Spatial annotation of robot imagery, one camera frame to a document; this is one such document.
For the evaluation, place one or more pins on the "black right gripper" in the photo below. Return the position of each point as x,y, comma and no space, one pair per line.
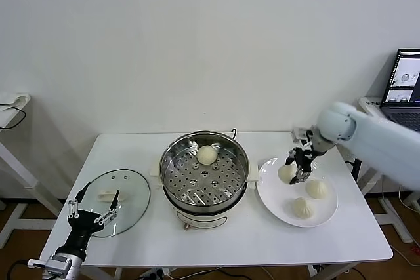
308,153

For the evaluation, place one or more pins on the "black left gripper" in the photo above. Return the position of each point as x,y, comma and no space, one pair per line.
80,231

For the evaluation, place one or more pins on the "white steamed baozi bun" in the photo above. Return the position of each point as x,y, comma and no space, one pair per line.
300,208
316,189
206,154
285,173

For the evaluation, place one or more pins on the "round glass pot lid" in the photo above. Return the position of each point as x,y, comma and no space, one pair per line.
138,191

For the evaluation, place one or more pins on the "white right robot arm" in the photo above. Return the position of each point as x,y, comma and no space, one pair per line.
377,135

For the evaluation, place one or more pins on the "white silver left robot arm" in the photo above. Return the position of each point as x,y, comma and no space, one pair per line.
73,265

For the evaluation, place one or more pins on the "stainless steel steamer basket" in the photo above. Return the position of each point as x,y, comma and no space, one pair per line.
183,162

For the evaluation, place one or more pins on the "round white plate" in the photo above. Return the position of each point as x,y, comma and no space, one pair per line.
325,214

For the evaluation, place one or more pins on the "white table leg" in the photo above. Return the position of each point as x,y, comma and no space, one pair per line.
117,273
313,271

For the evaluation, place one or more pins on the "white laptop side table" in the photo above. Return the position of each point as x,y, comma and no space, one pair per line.
364,106

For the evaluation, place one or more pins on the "white power strip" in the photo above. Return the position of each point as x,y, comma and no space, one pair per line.
159,272

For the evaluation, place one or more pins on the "white side table with cloth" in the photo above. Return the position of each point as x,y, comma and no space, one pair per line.
18,117

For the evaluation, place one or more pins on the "white folded cloth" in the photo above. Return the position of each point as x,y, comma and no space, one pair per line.
11,100

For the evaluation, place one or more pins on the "grey open laptop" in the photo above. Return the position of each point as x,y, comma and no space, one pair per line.
405,76

